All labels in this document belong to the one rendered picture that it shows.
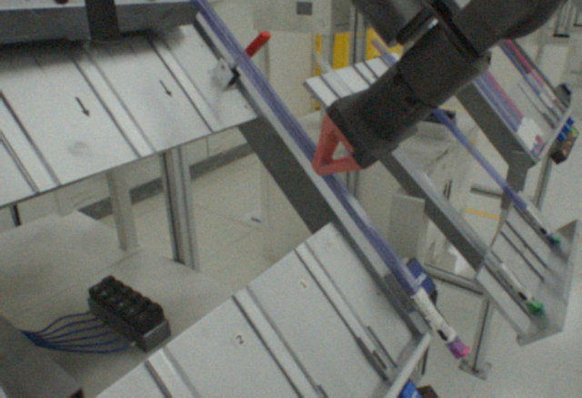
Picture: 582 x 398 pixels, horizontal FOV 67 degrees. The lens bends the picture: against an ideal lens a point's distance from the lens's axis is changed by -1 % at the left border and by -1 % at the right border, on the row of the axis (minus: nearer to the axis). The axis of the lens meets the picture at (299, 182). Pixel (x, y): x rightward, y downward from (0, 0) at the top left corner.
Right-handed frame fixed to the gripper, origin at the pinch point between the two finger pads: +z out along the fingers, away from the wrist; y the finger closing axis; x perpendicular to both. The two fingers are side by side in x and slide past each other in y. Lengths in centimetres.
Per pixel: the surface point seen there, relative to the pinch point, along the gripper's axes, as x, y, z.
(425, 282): 19.6, -10.5, 6.1
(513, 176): 25, -80, 15
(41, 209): -77, -40, 186
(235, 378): 12.4, 17.3, 10.4
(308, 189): 0.3, -7.6, 10.8
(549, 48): -2, -439, 55
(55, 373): 0.7, 22.5, 41.6
